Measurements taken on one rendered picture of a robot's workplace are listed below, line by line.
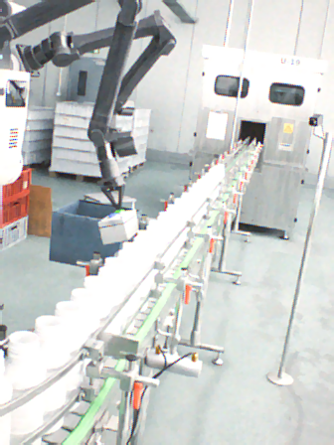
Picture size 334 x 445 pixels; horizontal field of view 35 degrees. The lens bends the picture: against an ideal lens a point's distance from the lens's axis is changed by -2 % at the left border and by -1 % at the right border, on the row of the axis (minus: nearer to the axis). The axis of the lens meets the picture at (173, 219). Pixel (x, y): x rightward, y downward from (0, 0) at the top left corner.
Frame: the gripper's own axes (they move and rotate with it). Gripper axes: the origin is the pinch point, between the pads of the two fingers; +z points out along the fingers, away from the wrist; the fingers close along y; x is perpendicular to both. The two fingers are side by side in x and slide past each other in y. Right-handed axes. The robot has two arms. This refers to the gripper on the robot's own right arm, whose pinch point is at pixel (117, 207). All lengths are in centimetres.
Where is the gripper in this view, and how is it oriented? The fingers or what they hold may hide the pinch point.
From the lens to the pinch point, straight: 164.3
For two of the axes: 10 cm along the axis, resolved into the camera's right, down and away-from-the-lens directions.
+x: -9.6, 1.7, 2.2
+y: 1.9, -2.0, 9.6
